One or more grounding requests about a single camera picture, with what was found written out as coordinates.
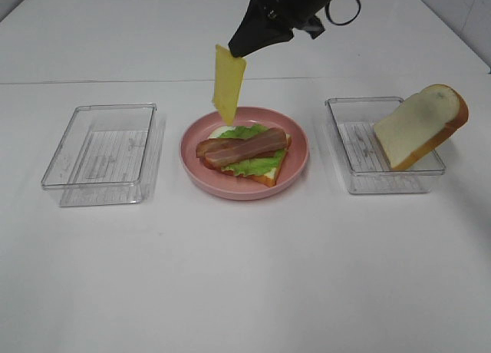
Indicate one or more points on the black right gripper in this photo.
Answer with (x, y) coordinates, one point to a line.
(263, 22)

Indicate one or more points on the yellow cheese slice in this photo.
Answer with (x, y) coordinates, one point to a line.
(229, 73)

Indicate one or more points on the pink bacon strip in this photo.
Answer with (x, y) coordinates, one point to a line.
(223, 152)

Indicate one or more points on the green lettuce leaf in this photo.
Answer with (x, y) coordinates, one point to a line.
(257, 165)

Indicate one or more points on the bread slice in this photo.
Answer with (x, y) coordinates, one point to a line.
(268, 176)
(420, 124)

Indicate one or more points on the brown bacon strip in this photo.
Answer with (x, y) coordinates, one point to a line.
(267, 154)

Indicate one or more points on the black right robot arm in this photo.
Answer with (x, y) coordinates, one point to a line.
(269, 22)

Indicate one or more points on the pink round plate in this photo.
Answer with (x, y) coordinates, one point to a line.
(239, 188)

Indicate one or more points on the clear plastic tray right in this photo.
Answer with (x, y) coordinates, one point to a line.
(359, 155)

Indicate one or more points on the clear plastic tray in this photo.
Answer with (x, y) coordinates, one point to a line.
(359, 155)
(108, 155)

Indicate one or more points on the clear plastic tray left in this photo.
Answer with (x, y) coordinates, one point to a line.
(108, 155)

